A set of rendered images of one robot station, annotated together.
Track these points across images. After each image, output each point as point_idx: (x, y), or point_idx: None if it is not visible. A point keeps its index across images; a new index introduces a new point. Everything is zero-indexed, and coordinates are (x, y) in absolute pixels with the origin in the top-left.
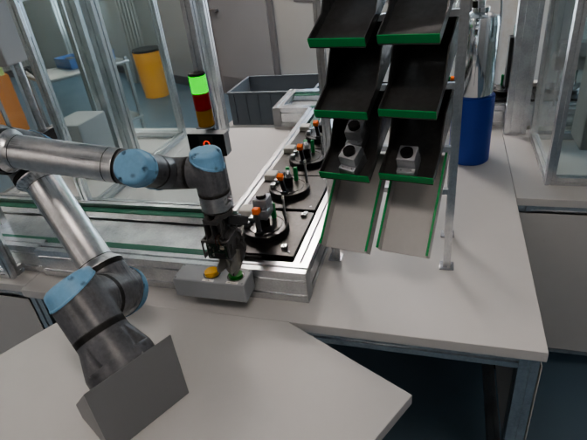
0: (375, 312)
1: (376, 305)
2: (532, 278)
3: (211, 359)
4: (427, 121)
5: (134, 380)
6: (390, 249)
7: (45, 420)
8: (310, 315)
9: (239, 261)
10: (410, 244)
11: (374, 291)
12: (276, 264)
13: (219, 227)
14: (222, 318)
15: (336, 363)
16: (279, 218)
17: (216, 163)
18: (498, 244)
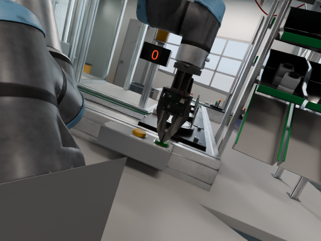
0: (269, 218)
1: (266, 211)
2: None
3: (124, 219)
4: (320, 89)
5: (29, 221)
6: (286, 167)
7: None
8: (215, 202)
9: (176, 128)
10: (304, 169)
11: (256, 199)
12: (192, 147)
13: (189, 80)
14: (133, 179)
15: None
16: (186, 122)
17: (222, 13)
18: (312, 193)
